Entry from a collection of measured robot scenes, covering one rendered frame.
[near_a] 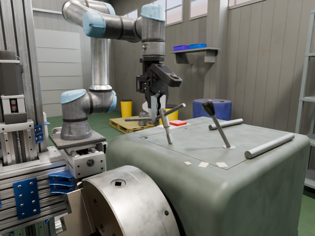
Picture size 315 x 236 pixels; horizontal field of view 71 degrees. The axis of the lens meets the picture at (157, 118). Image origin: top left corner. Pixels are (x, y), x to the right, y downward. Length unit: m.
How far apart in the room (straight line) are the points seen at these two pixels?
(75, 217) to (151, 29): 0.55
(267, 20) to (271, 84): 1.03
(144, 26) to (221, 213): 0.55
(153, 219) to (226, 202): 0.15
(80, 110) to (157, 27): 0.58
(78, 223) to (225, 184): 0.34
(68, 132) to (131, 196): 0.70
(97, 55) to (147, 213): 0.83
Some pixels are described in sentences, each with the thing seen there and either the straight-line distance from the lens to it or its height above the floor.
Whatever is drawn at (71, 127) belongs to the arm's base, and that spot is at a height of 1.22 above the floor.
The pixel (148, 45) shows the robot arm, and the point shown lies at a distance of 0.72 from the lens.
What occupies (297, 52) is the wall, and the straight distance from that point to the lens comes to 3.95.
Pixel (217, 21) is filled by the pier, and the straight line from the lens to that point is 4.52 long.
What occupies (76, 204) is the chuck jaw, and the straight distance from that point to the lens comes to 0.59.
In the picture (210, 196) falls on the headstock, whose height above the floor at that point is 1.23.
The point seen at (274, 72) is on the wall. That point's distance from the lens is 4.08.
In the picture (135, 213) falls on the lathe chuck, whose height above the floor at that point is 1.20.
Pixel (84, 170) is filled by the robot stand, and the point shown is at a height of 1.06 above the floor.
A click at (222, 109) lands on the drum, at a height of 0.88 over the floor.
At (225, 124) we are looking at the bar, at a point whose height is 1.27.
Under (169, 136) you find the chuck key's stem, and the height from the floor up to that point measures 1.28.
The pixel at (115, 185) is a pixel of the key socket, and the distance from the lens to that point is 0.54.
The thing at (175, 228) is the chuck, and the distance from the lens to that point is 0.53.
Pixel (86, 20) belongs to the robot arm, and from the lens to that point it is 0.77.
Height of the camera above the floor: 1.48
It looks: 12 degrees down
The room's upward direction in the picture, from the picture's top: straight up
